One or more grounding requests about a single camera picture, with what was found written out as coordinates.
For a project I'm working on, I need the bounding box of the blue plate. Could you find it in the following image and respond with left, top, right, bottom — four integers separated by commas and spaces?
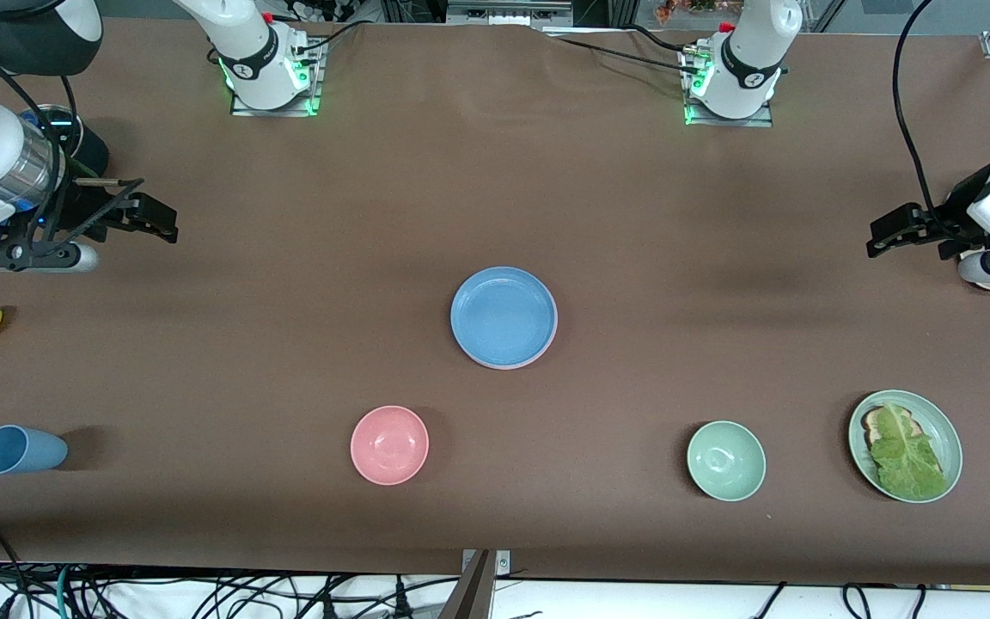
449, 266, 559, 369

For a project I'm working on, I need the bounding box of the glass lid with blue knob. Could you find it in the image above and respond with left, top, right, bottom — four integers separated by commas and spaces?
22, 104, 84, 160

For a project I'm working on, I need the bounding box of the toasted bread slice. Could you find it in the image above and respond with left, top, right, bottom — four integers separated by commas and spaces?
861, 406, 921, 448

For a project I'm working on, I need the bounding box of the green plate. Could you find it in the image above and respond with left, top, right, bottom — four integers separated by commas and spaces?
847, 389, 963, 504

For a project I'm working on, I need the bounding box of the green lettuce leaf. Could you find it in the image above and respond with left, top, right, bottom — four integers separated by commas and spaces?
869, 402, 950, 501

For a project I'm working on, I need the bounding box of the blue cup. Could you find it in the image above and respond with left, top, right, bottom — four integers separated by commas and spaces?
0, 425, 69, 475

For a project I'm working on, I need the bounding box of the small green bowl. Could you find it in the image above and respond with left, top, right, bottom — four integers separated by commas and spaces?
687, 420, 767, 502

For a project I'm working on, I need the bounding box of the colourful toy food pile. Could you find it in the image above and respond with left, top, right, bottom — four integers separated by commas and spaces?
654, 0, 745, 23

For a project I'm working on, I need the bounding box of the small pink bowl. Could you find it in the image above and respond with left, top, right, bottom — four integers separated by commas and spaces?
350, 405, 430, 487

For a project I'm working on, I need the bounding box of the brown table cover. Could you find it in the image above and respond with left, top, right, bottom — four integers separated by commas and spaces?
0, 15, 990, 587

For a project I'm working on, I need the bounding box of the grey metal box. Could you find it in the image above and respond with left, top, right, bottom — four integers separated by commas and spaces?
446, 0, 575, 27

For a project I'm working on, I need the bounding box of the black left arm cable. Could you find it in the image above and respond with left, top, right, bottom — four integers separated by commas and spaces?
893, 0, 956, 242

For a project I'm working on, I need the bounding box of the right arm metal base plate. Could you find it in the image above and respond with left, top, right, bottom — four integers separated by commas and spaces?
230, 39, 325, 118

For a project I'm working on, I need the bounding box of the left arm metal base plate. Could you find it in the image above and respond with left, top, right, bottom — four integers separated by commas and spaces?
684, 52, 775, 129

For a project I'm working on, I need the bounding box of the black right base cable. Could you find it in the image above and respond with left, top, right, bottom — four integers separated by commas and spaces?
293, 19, 371, 54

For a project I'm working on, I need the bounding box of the black base cable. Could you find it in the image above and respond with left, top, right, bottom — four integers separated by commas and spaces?
547, 33, 706, 77
293, 19, 371, 54

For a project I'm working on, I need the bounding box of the black left base cable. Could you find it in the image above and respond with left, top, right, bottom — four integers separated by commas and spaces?
547, 33, 706, 77

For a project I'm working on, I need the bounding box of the silver table edge bracket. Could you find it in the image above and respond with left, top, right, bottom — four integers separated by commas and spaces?
461, 549, 513, 575

